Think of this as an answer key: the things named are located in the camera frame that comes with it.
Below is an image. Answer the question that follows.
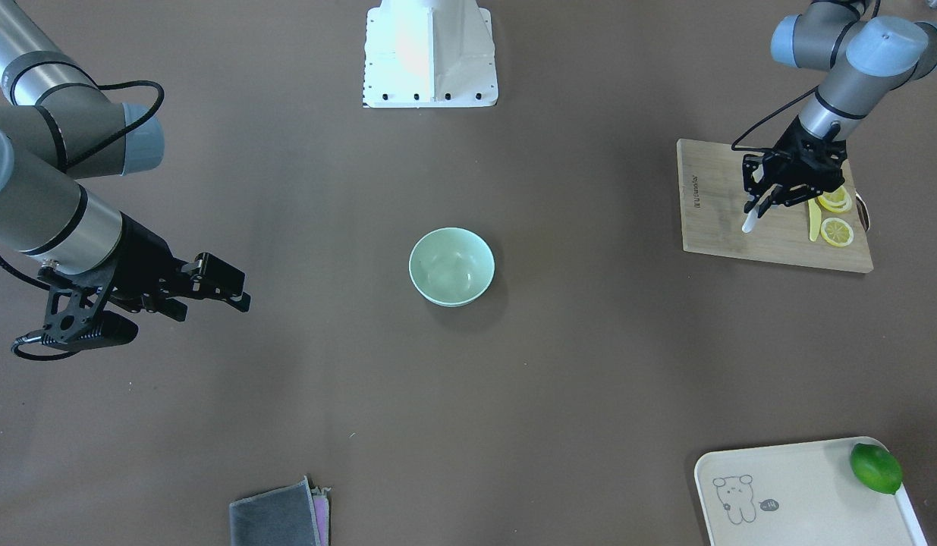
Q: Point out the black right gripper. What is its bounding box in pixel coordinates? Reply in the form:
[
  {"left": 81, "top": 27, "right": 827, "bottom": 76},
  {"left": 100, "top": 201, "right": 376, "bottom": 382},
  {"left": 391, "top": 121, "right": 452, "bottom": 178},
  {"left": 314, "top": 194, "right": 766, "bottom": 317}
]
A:
[{"left": 13, "top": 215, "right": 252, "bottom": 353}]

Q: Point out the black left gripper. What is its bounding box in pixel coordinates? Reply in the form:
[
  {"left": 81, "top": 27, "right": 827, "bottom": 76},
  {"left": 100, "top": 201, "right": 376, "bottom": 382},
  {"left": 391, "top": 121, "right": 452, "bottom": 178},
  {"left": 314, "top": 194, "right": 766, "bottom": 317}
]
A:
[{"left": 742, "top": 118, "right": 847, "bottom": 218}]

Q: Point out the light green bowl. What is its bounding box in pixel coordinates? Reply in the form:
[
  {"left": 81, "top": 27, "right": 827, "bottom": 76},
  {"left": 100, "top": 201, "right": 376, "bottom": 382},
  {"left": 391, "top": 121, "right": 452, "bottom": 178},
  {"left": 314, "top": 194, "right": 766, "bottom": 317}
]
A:
[{"left": 408, "top": 227, "right": 496, "bottom": 308}]

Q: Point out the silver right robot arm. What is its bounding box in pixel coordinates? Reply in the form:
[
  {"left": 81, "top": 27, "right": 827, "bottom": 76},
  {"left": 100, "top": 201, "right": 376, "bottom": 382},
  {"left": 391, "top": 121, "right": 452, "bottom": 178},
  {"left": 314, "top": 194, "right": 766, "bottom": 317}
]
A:
[{"left": 0, "top": 1, "right": 252, "bottom": 362}]

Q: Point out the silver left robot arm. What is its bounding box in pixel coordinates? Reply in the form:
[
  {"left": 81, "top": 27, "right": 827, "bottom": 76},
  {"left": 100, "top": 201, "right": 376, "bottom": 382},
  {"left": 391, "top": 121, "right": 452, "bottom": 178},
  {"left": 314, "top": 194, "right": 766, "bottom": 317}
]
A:
[{"left": 742, "top": 1, "right": 937, "bottom": 219}]

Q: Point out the bamboo cutting board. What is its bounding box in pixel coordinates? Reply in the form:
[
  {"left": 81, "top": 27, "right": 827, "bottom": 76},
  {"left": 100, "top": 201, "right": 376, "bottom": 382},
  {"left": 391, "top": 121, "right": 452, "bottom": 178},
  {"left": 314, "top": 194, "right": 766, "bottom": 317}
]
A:
[{"left": 676, "top": 139, "right": 873, "bottom": 274}]

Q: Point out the grey folded cloth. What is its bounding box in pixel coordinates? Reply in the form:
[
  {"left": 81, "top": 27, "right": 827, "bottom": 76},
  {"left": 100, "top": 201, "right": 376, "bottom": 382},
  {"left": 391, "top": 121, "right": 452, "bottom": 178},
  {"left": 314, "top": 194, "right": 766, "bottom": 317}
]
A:
[{"left": 228, "top": 475, "right": 332, "bottom": 545}]

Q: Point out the green lime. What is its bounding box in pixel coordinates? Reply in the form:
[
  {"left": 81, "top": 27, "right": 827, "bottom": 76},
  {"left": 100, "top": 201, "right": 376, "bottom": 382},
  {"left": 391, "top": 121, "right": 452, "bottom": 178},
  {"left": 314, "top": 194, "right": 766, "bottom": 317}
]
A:
[{"left": 849, "top": 443, "right": 903, "bottom": 495}]

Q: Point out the cream rabbit tray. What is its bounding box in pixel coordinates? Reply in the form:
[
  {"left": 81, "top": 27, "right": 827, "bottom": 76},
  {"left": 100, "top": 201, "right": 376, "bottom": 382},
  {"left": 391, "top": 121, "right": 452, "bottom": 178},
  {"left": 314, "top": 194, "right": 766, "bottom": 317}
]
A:
[{"left": 693, "top": 436, "right": 926, "bottom": 545}]

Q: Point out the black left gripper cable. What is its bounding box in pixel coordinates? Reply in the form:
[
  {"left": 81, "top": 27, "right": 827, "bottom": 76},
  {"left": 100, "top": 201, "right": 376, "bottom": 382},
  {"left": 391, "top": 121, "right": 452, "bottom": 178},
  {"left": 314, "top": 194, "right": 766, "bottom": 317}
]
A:
[{"left": 731, "top": 86, "right": 818, "bottom": 152}]

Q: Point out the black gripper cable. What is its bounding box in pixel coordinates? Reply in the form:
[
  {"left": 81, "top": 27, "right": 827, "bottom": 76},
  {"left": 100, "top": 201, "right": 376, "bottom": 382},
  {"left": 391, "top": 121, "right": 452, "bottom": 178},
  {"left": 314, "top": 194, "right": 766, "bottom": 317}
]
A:
[
  {"left": 731, "top": 86, "right": 818, "bottom": 152},
  {"left": 0, "top": 80, "right": 165, "bottom": 361}
]

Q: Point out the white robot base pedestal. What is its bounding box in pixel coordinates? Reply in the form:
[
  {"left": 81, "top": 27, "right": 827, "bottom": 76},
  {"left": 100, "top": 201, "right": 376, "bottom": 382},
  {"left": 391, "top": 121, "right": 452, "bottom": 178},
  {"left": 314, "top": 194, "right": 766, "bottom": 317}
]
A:
[{"left": 362, "top": 1, "right": 499, "bottom": 108}]

